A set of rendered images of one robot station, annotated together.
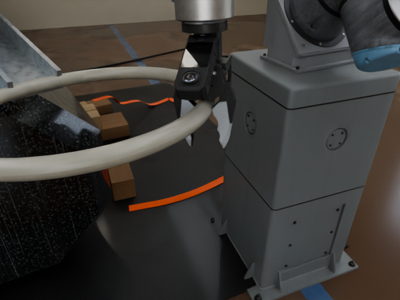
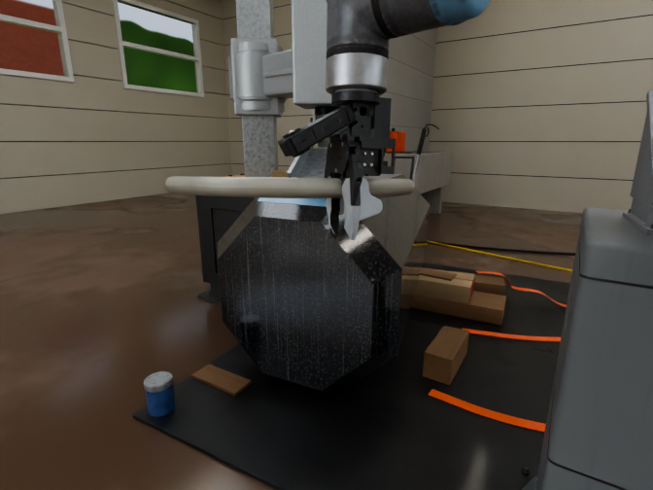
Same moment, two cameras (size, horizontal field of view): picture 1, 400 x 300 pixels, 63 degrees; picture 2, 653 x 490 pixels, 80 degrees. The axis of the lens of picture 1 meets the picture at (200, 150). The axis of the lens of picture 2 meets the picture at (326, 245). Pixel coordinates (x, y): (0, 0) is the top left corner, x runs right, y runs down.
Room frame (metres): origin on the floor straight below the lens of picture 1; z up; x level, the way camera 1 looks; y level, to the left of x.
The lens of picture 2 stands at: (0.13, -0.47, 1.00)
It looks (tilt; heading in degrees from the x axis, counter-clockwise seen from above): 15 degrees down; 53
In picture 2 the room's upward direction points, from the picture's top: straight up
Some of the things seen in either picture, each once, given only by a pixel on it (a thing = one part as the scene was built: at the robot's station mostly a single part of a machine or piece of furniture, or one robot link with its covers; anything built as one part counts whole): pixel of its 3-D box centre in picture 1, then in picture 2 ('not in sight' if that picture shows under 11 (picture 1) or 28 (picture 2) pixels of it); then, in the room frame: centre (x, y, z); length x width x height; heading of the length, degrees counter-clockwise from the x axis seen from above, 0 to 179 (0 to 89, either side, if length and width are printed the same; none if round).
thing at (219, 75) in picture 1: (206, 59); (359, 137); (0.54, -0.01, 1.01); 0.09 x 0.08 x 0.12; 167
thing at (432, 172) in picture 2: not in sight; (413, 185); (4.21, 2.99, 0.43); 1.30 x 0.62 x 0.86; 21
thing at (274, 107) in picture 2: not in sight; (257, 80); (1.33, 1.79, 1.36); 0.35 x 0.35 x 0.41
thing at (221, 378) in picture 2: not in sight; (221, 378); (0.65, 0.96, 0.02); 0.25 x 0.10 x 0.01; 113
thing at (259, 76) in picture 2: not in sight; (281, 76); (1.37, 1.60, 1.36); 0.74 x 0.34 x 0.25; 103
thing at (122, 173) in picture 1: (119, 174); (446, 353); (1.52, 0.46, 0.07); 0.30 x 0.12 x 0.12; 20
